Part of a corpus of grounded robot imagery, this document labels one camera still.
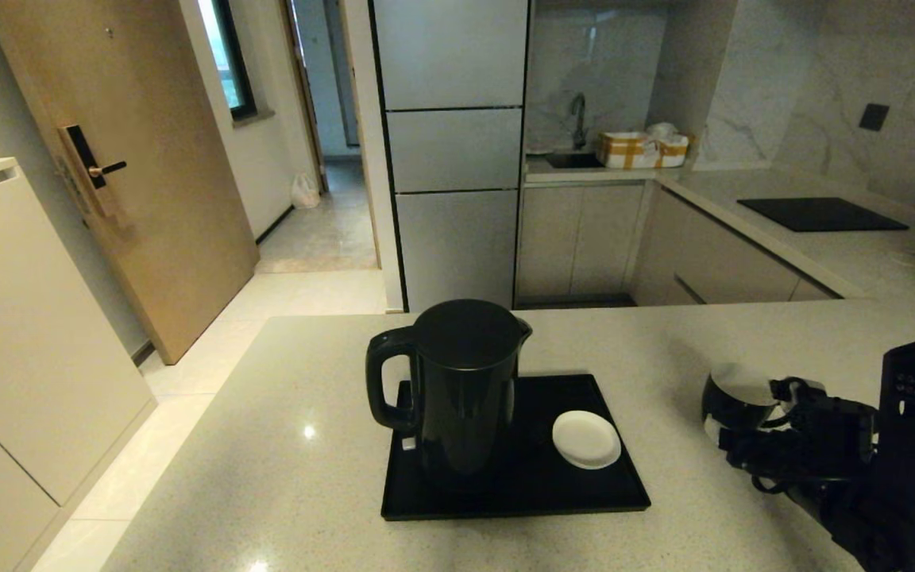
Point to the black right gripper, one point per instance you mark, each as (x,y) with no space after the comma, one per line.
(815,445)

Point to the black mug white inside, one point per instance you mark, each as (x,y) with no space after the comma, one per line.
(735,401)

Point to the black electric kettle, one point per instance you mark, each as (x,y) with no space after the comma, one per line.
(465,389)

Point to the white round saucer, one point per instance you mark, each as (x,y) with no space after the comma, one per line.
(586,439)

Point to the black rectangular serving tray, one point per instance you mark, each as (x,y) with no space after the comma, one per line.
(521,492)

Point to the black induction cooktop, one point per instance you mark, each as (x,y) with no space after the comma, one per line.
(819,214)

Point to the beige kitchen base cabinets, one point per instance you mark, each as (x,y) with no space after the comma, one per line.
(584,238)

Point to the cardboard box with white bag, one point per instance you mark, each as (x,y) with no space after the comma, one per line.
(670,148)

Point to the cardboard box yellow tape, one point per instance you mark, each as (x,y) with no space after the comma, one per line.
(623,151)

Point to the dark kitchen sink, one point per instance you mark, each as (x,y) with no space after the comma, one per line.
(573,160)

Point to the metal sink faucet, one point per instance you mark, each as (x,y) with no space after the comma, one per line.
(579,117)

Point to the silver refrigerator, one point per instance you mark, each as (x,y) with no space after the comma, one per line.
(453,159)

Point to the white plastic bag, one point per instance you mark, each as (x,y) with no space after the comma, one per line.
(306,193)

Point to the dark framed window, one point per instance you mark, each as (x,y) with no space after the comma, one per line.
(229,56)

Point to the light wooden door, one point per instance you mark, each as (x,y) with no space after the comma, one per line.
(148,159)

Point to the white tall cabinet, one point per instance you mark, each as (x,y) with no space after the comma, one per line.
(21,334)

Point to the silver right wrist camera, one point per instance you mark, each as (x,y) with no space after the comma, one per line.
(805,389)

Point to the black wall socket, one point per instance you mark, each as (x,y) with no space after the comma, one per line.
(873,117)

